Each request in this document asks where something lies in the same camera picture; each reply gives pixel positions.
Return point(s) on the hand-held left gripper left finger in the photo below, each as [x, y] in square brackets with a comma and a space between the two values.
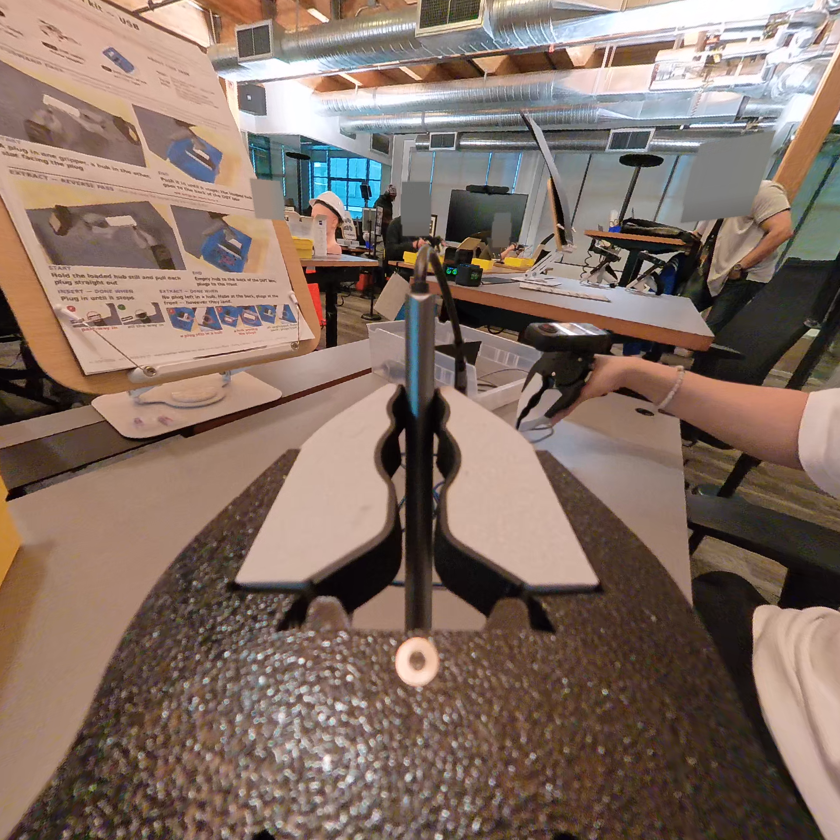
[328, 512]

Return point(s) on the printed instruction sheet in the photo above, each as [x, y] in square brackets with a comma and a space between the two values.
[131, 197]

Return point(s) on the silver ceiling duct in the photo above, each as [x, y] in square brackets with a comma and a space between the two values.
[525, 85]

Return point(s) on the black battery charger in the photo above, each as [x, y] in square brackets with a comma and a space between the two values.
[469, 274]
[451, 259]

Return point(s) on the yellow plastic bin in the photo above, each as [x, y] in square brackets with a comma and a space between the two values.
[502, 264]
[8, 531]
[413, 259]

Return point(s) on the black usb adapter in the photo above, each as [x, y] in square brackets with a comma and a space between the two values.
[418, 394]

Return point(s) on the grey desk with wood edge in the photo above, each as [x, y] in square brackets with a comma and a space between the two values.
[341, 259]
[623, 308]

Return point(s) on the white leaning board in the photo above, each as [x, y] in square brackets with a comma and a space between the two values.
[392, 296]

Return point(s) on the person's right hand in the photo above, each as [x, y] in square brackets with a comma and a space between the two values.
[617, 377]

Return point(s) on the blue plastic tool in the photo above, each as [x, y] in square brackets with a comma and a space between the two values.
[177, 390]

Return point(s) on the orange traffic cone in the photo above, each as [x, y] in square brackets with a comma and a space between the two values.
[315, 305]

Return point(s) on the raised wooden desk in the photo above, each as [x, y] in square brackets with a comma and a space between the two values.
[630, 236]

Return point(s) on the clear plastic bin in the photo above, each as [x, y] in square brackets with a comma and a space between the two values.
[505, 361]

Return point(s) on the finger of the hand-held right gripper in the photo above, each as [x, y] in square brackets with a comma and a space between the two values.
[528, 394]
[551, 403]

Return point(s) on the black monitor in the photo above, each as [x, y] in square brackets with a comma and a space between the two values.
[485, 216]

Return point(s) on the person's right forearm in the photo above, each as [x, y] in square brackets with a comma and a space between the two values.
[735, 413]

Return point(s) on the black bag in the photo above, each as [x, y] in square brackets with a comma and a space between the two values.
[656, 231]

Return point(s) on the black office chair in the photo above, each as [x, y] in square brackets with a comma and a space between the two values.
[787, 315]
[754, 531]

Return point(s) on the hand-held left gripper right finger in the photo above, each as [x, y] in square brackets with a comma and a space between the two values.
[512, 512]

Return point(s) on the mannequin head white helmet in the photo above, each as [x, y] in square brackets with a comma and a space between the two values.
[328, 216]

